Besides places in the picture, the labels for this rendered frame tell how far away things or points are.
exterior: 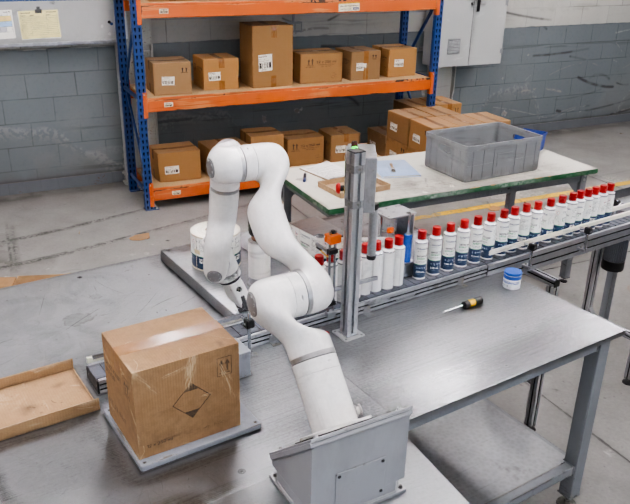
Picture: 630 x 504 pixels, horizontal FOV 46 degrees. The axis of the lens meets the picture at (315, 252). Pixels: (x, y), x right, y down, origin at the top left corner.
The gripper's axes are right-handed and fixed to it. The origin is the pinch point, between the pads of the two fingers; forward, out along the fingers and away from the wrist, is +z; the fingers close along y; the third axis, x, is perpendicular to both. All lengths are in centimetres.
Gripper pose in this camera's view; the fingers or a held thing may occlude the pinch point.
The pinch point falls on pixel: (244, 312)
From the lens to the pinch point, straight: 255.1
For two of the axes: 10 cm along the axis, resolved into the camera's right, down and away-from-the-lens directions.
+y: -5.5, -3.4, 7.6
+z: 2.7, 7.9, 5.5
